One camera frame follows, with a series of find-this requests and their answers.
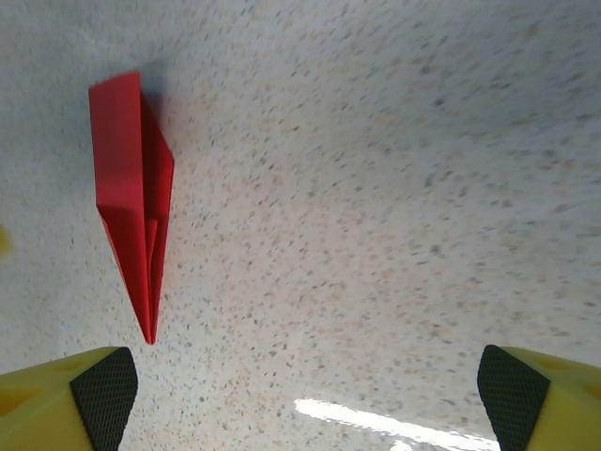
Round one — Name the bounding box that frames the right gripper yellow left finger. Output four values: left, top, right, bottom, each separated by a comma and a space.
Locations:
0, 346, 139, 451

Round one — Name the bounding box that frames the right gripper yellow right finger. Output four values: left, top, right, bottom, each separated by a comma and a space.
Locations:
476, 344, 601, 451

